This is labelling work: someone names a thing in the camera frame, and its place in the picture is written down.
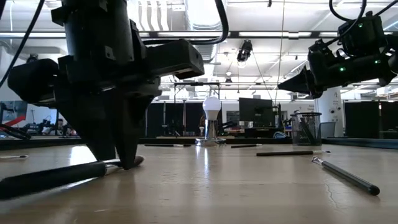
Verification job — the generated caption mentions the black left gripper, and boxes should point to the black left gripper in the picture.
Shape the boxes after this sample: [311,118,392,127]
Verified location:
[7,55,163,171]

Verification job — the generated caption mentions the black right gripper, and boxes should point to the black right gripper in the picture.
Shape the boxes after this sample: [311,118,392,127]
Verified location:
[277,54,397,100]

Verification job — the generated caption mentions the black pen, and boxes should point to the black pen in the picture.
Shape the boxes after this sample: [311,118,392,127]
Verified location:
[312,156,381,197]
[256,150,331,157]

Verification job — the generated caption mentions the thick black-handled makeup brush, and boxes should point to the thick black-handled makeup brush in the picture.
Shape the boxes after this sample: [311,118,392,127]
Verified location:
[0,155,146,200]

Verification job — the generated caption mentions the person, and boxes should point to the person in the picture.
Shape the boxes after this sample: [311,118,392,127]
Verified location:
[55,118,66,135]

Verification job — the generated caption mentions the black mesh pencil cup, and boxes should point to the black mesh pencil cup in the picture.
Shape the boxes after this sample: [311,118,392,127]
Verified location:
[290,111,323,146]

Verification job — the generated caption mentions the black computer monitor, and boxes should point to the black computer monitor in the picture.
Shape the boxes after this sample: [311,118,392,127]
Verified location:
[238,97,275,128]

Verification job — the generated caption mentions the grey office chair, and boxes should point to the grey office chair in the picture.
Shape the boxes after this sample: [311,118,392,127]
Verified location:
[320,121,337,139]

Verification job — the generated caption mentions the black partition panels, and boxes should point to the black partition panels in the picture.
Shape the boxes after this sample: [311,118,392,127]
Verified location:
[146,101,206,138]
[344,100,398,140]

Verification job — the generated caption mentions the black overhead crossbar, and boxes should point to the black overhead crossbar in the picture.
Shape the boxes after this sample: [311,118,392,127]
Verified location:
[0,30,398,40]

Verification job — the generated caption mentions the white light bulb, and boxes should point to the white light bulb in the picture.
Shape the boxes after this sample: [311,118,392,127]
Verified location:
[202,96,222,121]

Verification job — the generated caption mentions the chrome bulb stand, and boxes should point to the chrome bulb stand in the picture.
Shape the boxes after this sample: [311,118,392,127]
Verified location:
[195,119,227,147]

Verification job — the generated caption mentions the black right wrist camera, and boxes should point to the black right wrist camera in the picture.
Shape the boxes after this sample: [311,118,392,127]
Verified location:
[308,39,340,56]

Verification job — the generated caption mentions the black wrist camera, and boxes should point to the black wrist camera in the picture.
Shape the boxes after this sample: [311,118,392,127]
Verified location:
[308,39,340,56]
[145,39,205,80]

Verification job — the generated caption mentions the black ceiling-hung camera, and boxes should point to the black ceiling-hung camera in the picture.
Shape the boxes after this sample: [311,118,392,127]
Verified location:
[236,39,254,62]

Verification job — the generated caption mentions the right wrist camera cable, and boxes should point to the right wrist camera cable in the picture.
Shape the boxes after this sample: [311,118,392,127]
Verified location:
[328,0,398,23]

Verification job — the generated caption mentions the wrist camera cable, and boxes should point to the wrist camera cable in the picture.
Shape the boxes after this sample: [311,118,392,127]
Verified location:
[141,0,230,46]
[328,0,398,23]

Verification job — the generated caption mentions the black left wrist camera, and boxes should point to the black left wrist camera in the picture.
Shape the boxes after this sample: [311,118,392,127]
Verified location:
[145,39,205,80]

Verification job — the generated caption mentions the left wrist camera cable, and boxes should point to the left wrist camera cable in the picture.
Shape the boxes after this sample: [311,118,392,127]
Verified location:
[141,0,230,46]

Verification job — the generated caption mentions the dark wall picture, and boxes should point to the dark wall picture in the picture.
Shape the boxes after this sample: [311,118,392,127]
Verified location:
[0,100,29,121]

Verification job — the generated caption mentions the silver ventilation duct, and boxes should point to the silver ventilation duct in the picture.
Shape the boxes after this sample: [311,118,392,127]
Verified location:
[184,0,229,62]

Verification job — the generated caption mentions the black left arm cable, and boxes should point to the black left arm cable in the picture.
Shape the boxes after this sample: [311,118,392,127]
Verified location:
[0,0,46,88]

